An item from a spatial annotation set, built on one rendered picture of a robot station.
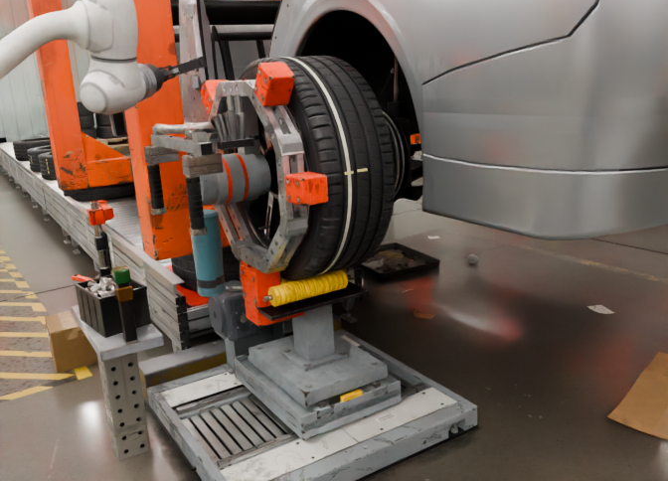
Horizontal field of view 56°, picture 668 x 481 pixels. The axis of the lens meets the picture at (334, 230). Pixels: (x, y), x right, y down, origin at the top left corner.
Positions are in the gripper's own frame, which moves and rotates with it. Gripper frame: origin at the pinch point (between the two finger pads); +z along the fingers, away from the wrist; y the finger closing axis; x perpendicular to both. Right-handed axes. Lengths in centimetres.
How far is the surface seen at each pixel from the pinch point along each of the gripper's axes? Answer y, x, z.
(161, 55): -22.9, 5.2, 29.0
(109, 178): -170, -54, 159
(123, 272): -16, -45, -36
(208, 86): -2.6, -7.8, 15.4
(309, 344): 12, -91, -2
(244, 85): 18.6, -8.9, -4.0
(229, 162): 9.2, -27.4, -8.4
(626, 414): 101, -140, 18
